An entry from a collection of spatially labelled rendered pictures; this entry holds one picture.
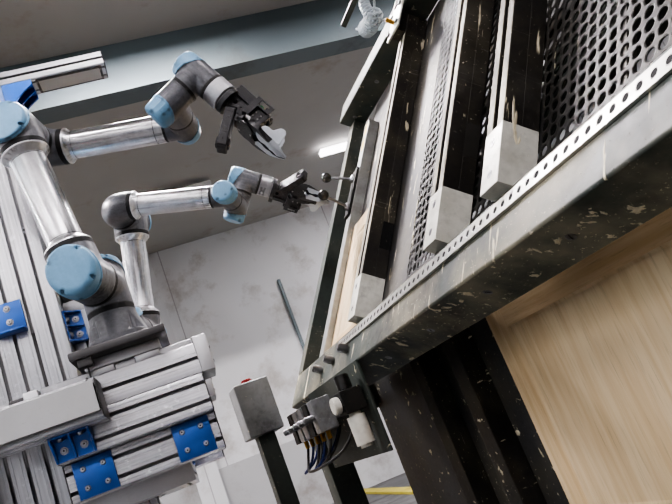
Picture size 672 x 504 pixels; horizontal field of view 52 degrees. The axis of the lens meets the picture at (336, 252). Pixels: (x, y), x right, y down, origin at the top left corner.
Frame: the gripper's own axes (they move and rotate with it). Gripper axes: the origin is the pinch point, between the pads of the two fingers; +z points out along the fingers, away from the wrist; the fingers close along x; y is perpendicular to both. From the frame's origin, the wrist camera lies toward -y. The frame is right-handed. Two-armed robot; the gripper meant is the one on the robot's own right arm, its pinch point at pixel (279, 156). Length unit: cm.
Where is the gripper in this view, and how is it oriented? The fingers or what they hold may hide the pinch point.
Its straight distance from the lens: 169.4
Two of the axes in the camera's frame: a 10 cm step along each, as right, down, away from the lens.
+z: 7.5, 6.6, -1.1
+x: -1.6, 3.3, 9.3
